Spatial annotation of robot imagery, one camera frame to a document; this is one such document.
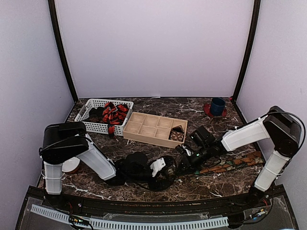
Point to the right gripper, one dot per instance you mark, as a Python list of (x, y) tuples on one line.
[(190, 168)]

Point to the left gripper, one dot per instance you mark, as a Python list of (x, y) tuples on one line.
[(157, 185)]

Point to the brown green patterned tie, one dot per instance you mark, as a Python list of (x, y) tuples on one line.
[(213, 165)]

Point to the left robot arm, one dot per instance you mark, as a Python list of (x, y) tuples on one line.
[(65, 141)]

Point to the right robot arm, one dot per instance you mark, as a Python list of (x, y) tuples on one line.
[(285, 130)]

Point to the rolled brown patterned tie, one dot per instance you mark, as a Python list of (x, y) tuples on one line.
[(176, 136)]

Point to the rolled dark tie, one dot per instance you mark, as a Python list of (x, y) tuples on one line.
[(178, 129)]

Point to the wooden compartment tray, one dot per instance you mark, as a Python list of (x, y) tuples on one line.
[(153, 129)]

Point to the red saucer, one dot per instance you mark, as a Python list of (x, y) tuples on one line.
[(206, 109)]

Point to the blue cup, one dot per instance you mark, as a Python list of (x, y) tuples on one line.
[(217, 106)]

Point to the red black striped tie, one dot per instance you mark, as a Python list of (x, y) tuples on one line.
[(114, 115)]

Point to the white perforated basket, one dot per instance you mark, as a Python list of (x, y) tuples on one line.
[(101, 128)]

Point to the white orange bowl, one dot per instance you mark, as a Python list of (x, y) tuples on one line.
[(71, 165)]

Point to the dark tie in basket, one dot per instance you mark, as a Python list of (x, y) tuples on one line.
[(95, 115)]

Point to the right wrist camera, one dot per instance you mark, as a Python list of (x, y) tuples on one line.
[(202, 137)]

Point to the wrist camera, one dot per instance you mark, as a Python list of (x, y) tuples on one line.
[(136, 162), (202, 137)]

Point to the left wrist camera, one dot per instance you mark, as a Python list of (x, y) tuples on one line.
[(136, 162)]

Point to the black front rail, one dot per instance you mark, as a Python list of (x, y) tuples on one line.
[(85, 206)]

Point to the grey cable duct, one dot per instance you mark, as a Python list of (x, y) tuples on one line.
[(126, 222)]

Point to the right black frame post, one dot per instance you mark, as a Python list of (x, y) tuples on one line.
[(248, 49)]

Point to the black frame post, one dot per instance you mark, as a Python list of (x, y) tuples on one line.
[(248, 49), (60, 47)]

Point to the left black frame post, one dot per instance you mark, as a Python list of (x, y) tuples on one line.
[(60, 47)]

